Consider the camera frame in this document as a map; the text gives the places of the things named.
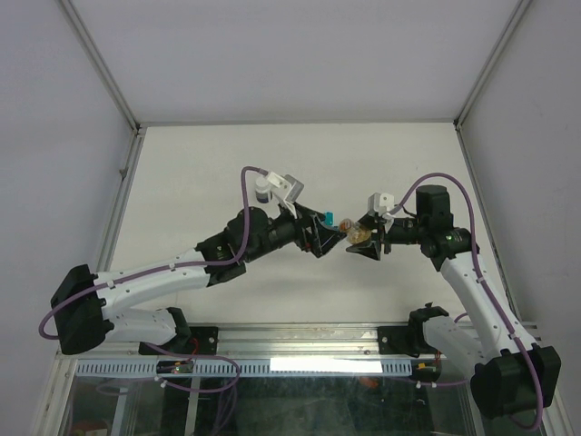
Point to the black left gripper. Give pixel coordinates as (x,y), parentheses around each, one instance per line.
(321,238)

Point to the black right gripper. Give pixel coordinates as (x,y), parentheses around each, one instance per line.
(371,248)

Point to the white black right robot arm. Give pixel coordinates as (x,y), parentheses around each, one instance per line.
(507,370)

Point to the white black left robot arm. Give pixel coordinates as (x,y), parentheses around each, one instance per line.
(91,308)

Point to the teal Wed pill box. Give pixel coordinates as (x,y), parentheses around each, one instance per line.
(328,218)

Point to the white capped dark pill bottle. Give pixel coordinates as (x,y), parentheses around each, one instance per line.
(262,190)

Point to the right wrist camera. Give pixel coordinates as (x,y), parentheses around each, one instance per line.
(381,205)

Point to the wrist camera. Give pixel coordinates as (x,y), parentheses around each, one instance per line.
(381,205)
(286,190)

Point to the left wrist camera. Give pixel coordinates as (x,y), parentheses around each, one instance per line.
(286,190)

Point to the aluminium mounting rail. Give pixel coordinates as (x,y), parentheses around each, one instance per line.
(256,341)

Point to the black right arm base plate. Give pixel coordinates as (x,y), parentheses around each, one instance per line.
(414,341)

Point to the grey slotted cable duct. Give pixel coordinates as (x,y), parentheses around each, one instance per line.
(273,367)

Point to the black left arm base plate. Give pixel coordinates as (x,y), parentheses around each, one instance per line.
(201,340)

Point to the right aluminium frame post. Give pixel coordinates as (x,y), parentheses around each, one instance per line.
(505,37)

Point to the aluminium frame post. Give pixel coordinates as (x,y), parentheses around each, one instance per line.
(98,63)
(505,37)

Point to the left aluminium frame post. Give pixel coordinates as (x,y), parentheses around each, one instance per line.
(98,63)

